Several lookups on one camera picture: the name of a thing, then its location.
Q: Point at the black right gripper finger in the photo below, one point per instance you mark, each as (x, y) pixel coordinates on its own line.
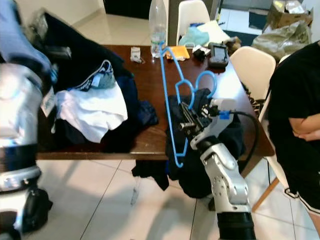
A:
(185, 110)

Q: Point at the blue plastic hanger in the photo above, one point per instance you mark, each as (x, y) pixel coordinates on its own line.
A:
(165, 85)

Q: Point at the dark navy garment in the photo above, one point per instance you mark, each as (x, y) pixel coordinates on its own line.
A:
(185, 175)

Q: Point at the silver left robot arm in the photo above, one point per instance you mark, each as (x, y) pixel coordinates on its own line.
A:
(20, 110)

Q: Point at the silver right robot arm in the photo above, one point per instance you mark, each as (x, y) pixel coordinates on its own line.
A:
(225, 175)

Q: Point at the person's bare forearm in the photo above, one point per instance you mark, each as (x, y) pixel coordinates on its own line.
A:
(310, 136)
(305, 125)

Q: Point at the navy blue garment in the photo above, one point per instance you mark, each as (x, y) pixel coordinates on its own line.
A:
(142, 112)

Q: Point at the orange packet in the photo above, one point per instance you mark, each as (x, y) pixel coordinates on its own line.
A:
(179, 52)

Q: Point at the black charger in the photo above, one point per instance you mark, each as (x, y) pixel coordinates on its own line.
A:
(200, 50)

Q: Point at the black handheld device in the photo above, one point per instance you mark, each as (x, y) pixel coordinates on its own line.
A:
(218, 55)

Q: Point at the teal cloth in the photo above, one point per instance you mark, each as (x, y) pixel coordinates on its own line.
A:
(192, 37)

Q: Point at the small white grey box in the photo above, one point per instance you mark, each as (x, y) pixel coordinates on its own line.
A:
(135, 54)

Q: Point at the white plastic chair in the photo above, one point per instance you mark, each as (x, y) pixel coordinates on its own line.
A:
(252, 67)
(274, 165)
(194, 12)

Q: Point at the clear plastic water bottle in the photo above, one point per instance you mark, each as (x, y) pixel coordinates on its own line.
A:
(158, 32)

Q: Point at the white cloth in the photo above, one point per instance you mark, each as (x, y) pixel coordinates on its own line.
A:
(217, 31)

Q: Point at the person in black clothes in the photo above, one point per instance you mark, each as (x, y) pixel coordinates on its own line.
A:
(295, 80)

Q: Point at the olive bag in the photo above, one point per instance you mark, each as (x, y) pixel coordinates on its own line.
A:
(280, 40)

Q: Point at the plain black garment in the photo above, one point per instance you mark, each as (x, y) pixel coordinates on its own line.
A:
(75, 65)

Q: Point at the open cardboard box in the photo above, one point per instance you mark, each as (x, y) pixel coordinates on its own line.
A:
(282, 15)

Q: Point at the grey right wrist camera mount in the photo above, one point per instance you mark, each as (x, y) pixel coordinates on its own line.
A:
(212, 125)

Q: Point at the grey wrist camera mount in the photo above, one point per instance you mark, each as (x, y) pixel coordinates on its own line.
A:
(15, 35)
(212, 125)

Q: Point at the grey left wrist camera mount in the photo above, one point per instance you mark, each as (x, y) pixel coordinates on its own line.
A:
(15, 35)

